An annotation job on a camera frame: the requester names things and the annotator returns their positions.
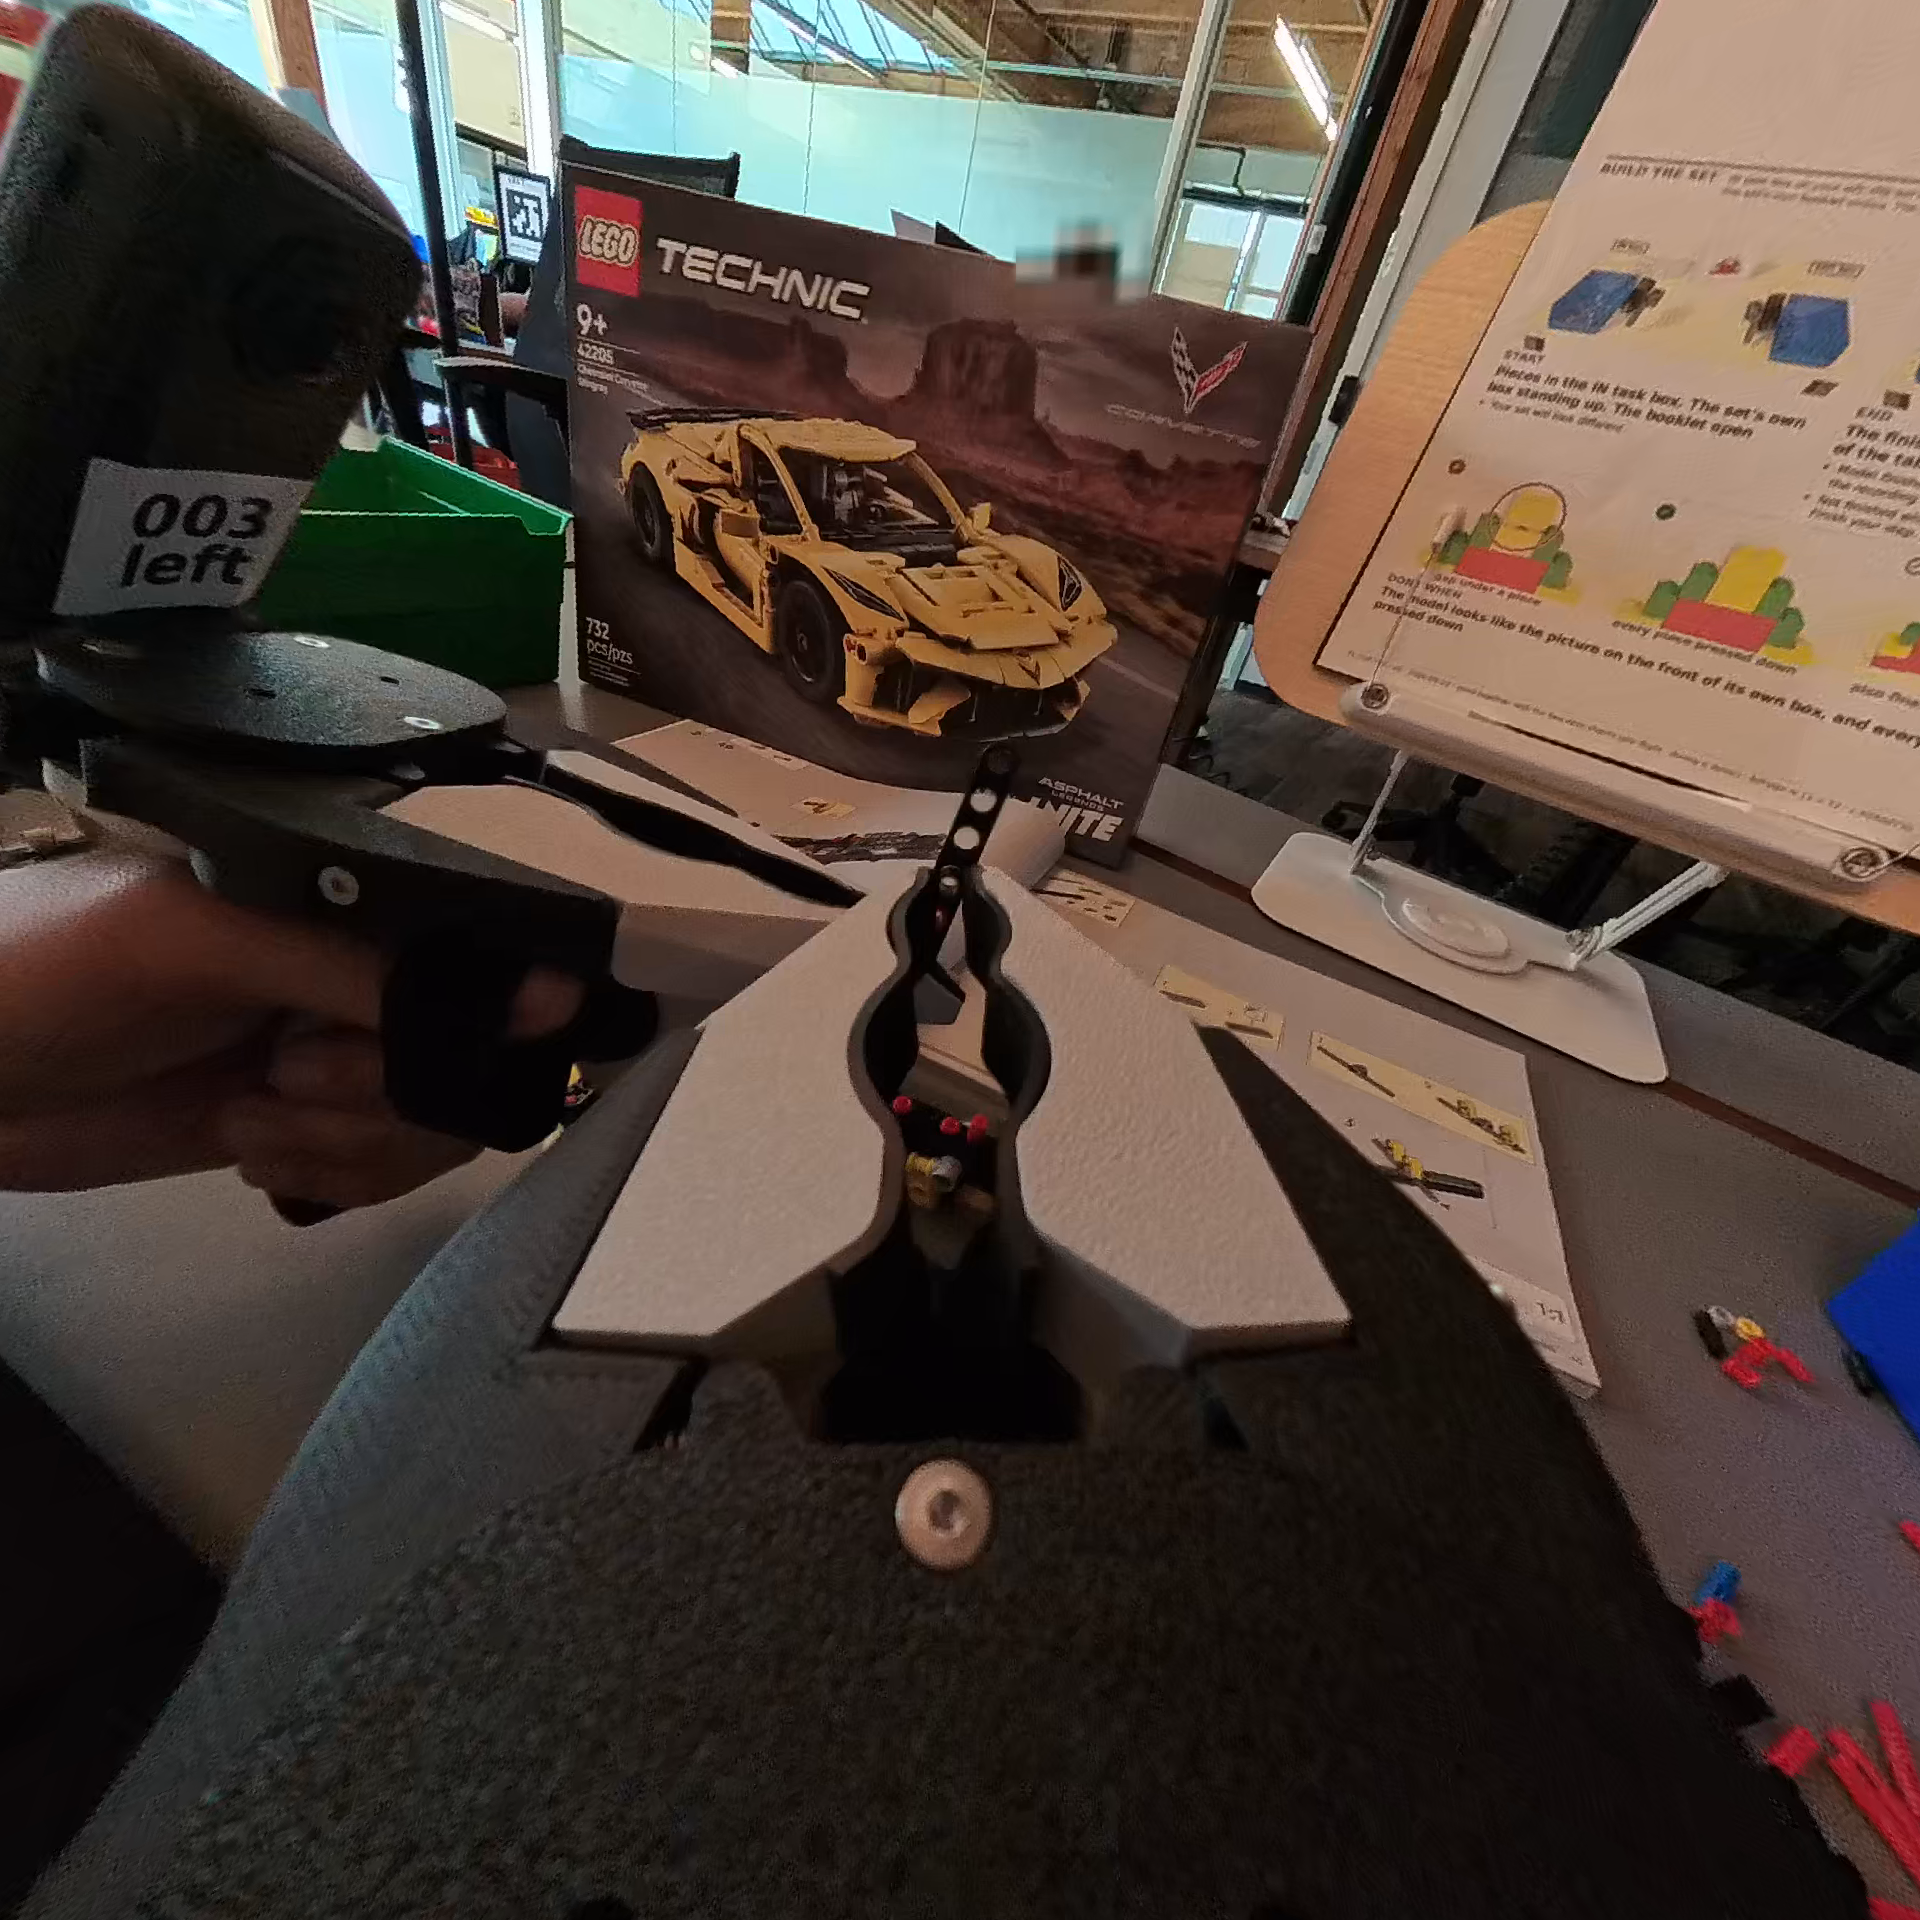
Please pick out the black lego beam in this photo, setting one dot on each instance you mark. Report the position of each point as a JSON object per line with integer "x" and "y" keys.
{"x": 962, "y": 867}

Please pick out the green plastic bin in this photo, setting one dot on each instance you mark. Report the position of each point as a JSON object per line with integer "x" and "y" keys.
{"x": 434, "y": 569}

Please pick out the pile of small lego pins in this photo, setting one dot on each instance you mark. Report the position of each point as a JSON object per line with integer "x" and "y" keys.
{"x": 1861, "y": 1769}

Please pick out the open instruction booklet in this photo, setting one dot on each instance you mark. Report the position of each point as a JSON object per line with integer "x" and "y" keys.
{"x": 1412, "y": 1079}

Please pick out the wooden document stand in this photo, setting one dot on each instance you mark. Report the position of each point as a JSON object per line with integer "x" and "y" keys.
{"x": 1396, "y": 450}

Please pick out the small black white marker sign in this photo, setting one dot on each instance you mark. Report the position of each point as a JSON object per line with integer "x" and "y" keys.
{"x": 525, "y": 211}

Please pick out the blue plastic bin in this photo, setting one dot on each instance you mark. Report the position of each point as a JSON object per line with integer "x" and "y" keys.
{"x": 1881, "y": 1319}

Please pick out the black tripod pole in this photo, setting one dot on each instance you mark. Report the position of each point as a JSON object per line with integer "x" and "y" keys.
{"x": 434, "y": 225}

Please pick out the printed instruction sheet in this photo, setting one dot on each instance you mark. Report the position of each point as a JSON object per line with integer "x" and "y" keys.
{"x": 1650, "y": 376}

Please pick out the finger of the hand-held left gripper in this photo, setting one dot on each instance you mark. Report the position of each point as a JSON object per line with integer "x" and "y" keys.
{"x": 704, "y": 931}
{"x": 600, "y": 769}

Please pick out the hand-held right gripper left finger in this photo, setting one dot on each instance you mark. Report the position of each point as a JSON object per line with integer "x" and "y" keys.
{"x": 720, "y": 1171}

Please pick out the lego box with yellow car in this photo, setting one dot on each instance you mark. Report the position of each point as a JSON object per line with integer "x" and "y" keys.
{"x": 901, "y": 450}

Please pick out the person's left hand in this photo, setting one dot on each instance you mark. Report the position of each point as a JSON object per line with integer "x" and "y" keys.
{"x": 150, "y": 1036}

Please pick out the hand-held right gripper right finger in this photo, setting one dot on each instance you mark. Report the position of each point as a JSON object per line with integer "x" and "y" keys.
{"x": 1170, "y": 1171}

